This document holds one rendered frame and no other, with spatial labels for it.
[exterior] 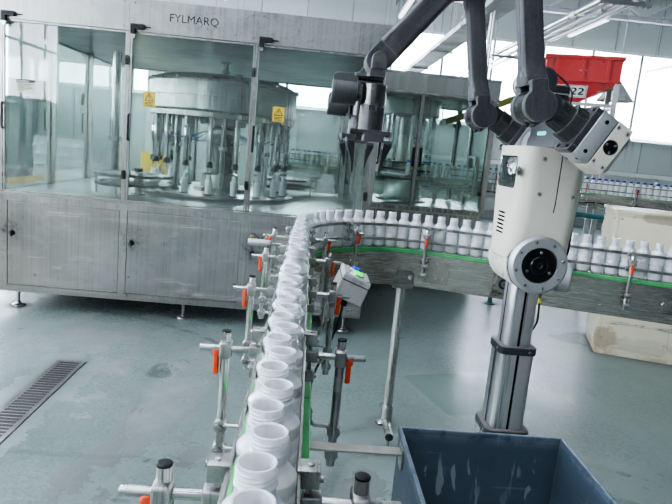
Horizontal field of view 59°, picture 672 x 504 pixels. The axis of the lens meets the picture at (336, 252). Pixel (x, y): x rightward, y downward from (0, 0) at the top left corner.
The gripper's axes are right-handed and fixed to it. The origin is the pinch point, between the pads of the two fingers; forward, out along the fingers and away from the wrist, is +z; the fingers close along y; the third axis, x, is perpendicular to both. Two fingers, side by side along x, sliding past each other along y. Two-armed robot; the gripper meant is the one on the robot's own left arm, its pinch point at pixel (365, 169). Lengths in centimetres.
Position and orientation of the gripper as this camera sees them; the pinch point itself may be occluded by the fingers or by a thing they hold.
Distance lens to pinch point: 142.7
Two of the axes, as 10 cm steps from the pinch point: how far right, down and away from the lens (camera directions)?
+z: -1.1, 9.8, 1.8
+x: -0.2, -1.8, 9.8
